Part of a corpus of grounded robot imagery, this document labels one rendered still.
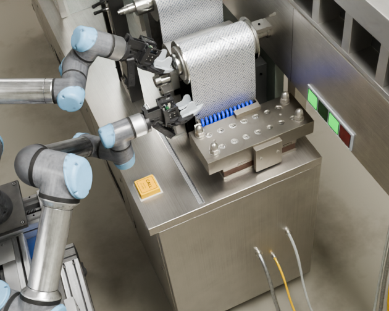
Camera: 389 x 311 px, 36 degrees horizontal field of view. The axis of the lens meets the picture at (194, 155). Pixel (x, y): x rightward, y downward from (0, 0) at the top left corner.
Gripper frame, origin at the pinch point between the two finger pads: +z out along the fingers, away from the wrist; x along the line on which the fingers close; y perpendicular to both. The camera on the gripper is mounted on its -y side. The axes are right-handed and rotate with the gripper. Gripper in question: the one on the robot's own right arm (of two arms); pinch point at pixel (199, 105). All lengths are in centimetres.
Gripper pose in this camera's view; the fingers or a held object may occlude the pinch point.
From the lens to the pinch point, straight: 206.9
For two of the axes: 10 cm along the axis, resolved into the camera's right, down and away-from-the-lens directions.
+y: -0.9, -6.5, -7.6
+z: 9.1, -3.7, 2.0
